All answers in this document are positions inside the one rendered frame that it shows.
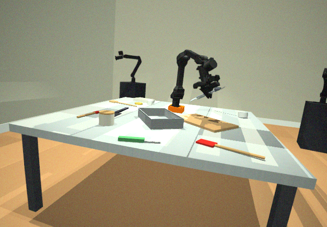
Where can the red spatula with wooden handle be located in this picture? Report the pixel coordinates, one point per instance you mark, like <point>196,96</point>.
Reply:
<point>214,144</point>

